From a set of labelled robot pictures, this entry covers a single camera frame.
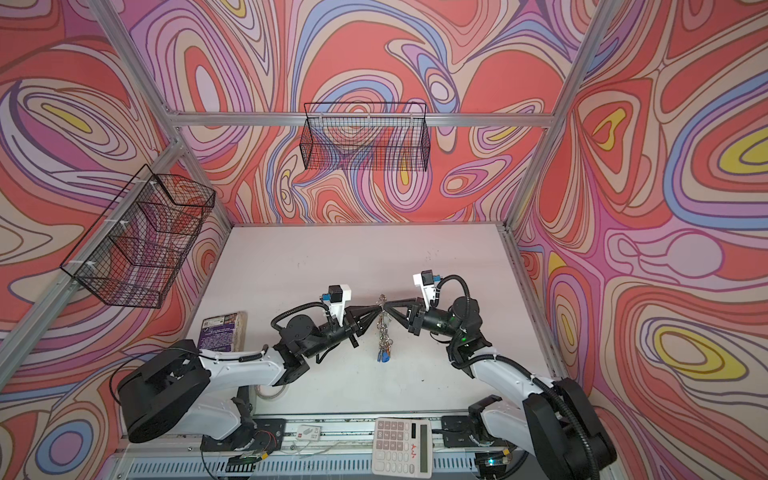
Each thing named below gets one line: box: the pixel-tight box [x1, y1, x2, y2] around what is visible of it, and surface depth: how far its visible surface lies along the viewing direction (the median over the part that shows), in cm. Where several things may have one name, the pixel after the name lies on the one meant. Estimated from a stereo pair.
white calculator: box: [372, 417, 433, 479], surface depth 71 cm
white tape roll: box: [255, 384, 290, 401], surface depth 81 cm
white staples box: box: [295, 424, 322, 441], surface depth 75 cm
